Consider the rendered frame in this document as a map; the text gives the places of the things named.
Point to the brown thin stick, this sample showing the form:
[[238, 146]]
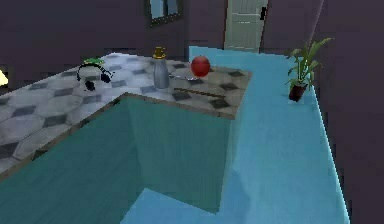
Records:
[[200, 92]]

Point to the silver spoon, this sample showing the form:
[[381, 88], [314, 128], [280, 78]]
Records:
[[186, 78]]

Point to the teal counter with tiled top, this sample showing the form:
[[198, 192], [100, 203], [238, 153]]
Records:
[[173, 146]]

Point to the red apple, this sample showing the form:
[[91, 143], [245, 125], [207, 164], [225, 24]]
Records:
[[200, 66]]

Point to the grey bottle with gold cap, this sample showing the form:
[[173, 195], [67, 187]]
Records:
[[160, 75]]

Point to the pale grey room door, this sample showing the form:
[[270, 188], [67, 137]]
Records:
[[245, 25]]

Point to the green lettuce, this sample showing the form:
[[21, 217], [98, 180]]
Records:
[[93, 61]]

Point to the green house plant dark pot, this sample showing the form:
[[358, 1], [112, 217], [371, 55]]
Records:
[[304, 68]]

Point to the pale yellow lamp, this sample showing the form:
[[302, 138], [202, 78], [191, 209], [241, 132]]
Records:
[[2, 77]]

